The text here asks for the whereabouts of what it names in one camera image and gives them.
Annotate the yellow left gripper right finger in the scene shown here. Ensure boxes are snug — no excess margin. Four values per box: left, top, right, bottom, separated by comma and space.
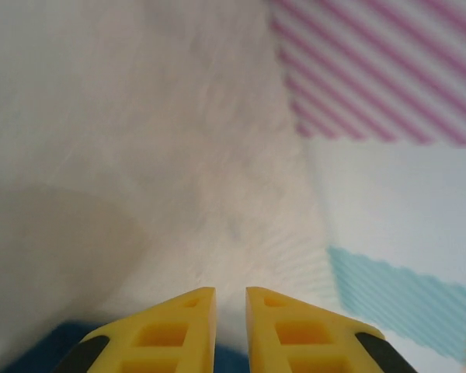
245, 286, 411, 373

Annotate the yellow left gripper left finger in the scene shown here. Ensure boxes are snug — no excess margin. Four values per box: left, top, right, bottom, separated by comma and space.
56, 286, 217, 373

